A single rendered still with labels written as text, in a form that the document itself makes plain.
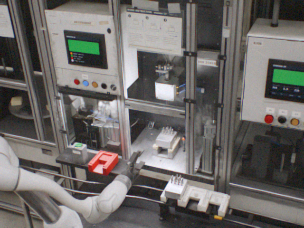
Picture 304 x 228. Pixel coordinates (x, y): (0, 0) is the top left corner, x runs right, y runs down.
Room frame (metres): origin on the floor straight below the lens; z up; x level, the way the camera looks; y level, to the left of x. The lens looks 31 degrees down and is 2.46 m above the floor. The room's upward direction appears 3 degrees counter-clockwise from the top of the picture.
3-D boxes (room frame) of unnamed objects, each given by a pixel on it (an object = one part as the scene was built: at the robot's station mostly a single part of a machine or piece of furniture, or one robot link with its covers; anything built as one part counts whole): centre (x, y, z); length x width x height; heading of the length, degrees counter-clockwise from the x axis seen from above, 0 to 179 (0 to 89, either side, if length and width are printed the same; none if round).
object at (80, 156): (2.13, 0.45, 0.97); 0.08 x 0.08 x 0.12; 66
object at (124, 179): (1.62, 0.16, 1.12); 0.09 x 0.06 x 0.09; 66
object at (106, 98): (2.16, 0.37, 1.37); 0.36 x 0.04 x 0.04; 66
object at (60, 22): (2.29, 0.32, 1.60); 0.42 x 0.29 x 0.46; 66
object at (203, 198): (1.78, -0.23, 0.84); 0.36 x 0.14 x 0.10; 66
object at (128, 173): (1.69, 0.13, 1.12); 0.09 x 0.07 x 0.08; 156
